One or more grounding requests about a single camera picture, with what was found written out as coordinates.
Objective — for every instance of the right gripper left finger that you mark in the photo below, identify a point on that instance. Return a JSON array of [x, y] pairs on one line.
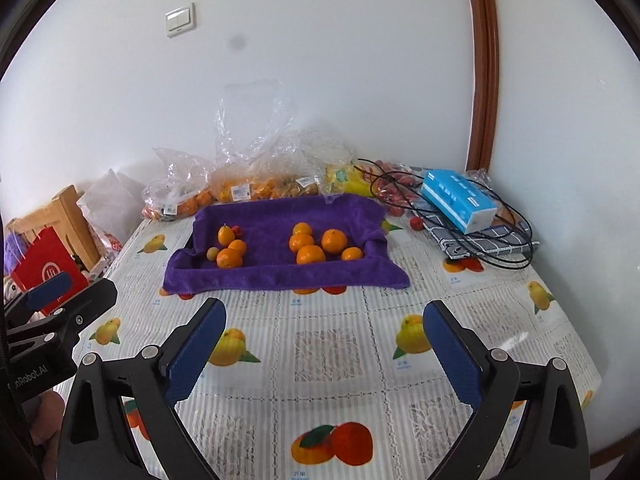
[[96, 441]]

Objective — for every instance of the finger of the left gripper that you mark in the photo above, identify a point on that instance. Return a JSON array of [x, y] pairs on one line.
[[26, 304], [65, 323]]

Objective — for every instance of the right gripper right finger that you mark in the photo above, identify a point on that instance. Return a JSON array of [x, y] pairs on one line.
[[551, 441]]

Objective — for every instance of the small tan round fruit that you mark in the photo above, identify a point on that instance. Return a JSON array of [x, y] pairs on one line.
[[212, 254]]

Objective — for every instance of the oval orange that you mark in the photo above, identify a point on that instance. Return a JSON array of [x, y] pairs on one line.
[[225, 236]]

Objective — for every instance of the large orange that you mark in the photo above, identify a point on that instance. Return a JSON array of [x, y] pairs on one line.
[[310, 254], [334, 241]]

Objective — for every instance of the bag of red fruits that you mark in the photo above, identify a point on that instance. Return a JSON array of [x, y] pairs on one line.
[[395, 186]]

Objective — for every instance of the person's left hand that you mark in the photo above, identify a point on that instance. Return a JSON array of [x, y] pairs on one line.
[[45, 430]]

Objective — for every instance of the red paper bag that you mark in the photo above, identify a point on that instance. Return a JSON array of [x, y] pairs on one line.
[[47, 259]]

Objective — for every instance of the wooden chair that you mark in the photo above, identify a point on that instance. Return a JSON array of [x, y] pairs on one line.
[[64, 216]]

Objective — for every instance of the white plastic bag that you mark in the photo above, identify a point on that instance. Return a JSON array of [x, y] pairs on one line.
[[111, 210]]

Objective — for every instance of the left clear bag of oranges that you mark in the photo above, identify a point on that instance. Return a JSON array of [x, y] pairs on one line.
[[182, 190]]

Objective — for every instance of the small orange left front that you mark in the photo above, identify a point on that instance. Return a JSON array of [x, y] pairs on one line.
[[229, 258]]

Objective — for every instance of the small orange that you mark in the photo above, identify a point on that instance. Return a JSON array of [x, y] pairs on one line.
[[238, 246], [229, 258], [351, 254]]

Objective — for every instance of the small orange left back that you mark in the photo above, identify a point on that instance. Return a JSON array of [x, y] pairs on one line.
[[238, 246]]

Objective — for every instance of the grey plaid cloth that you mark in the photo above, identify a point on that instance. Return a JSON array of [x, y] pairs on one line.
[[493, 243]]

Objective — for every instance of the purple towel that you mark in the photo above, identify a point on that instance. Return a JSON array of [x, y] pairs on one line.
[[269, 264]]

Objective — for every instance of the fruit print lace tablecloth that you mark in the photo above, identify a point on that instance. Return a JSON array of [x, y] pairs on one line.
[[342, 383]]

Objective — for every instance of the large clear bag of fruit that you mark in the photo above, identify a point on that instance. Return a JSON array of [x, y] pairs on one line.
[[260, 152]]

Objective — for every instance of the small red fruit on table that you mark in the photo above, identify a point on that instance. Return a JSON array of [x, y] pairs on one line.
[[416, 224]]

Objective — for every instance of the blue tissue pack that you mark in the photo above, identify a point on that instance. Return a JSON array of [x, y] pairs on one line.
[[460, 200]]

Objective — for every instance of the small orange right front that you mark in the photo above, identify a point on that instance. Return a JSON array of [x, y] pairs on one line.
[[351, 254]]

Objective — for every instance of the yellow fruit bag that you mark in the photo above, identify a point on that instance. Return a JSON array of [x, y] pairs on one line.
[[348, 179]]

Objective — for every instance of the white wall switch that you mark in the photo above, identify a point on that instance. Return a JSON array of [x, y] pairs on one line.
[[180, 20]]

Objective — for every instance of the brown wooden door frame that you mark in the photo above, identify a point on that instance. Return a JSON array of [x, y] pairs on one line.
[[486, 50]]

